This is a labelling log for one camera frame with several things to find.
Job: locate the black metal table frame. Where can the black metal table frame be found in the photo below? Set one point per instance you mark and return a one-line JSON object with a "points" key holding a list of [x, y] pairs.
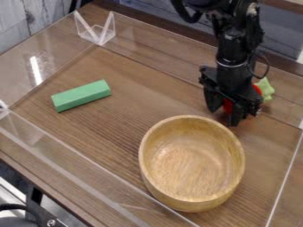
{"points": [[45, 218]]}

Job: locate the red plush strawberry toy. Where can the red plush strawberry toy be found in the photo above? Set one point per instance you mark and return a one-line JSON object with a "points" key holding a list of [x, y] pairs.
{"points": [[263, 88]]}

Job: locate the green rectangular block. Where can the green rectangular block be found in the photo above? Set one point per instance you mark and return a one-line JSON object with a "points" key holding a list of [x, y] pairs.
{"points": [[81, 95]]}

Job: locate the wooden bowl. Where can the wooden bowl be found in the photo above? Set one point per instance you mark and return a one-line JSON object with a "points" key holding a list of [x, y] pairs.
{"points": [[193, 162]]}

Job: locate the clear acrylic tray wall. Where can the clear acrylic tray wall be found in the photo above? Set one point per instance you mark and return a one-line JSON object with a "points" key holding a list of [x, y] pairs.
{"points": [[99, 135]]}

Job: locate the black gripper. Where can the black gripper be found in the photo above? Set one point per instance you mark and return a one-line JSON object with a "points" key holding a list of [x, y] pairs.
{"points": [[230, 83]]}

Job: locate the clear acrylic corner bracket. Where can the clear acrylic corner bracket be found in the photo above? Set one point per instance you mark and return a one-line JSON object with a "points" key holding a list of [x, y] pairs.
{"points": [[97, 34]]}

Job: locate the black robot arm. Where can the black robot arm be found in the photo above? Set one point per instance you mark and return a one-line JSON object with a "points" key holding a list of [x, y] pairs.
{"points": [[237, 29]]}

